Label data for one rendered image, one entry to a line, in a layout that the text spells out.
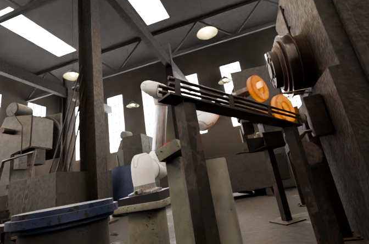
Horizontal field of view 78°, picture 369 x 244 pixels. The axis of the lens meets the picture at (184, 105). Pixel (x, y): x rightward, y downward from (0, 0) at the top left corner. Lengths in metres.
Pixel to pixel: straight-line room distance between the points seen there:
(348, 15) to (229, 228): 1.18
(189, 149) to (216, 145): 11.23
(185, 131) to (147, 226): 1.03
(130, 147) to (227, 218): 4.06
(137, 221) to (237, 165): 2.67
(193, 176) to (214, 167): 0.35
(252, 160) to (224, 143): 7.85
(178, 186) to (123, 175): 3.64
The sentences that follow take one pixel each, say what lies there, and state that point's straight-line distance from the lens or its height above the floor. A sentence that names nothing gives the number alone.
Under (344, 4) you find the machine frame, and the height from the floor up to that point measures 1.17.
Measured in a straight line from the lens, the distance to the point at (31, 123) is 6.17.
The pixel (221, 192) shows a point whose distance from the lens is 1.02.
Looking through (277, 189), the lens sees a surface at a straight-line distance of 2.16.
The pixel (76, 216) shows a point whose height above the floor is 0.40.
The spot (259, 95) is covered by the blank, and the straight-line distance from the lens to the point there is 1.29.
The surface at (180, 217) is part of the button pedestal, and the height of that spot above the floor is 0.31.
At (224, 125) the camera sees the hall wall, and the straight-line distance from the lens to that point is 11.97.
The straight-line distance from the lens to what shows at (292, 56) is 1.65.
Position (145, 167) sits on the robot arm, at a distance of 1.64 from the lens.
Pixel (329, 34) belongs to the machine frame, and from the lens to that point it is 1.45.
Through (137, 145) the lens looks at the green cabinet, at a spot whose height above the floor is 1.27.
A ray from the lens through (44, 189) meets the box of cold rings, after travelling 3.83.
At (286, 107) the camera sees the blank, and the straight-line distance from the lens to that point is 1.28.
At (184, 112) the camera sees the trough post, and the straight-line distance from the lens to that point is 0.70.
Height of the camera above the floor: 0.45
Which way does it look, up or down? 18 degrees up
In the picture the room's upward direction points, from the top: 10 degrees counter-clockwise
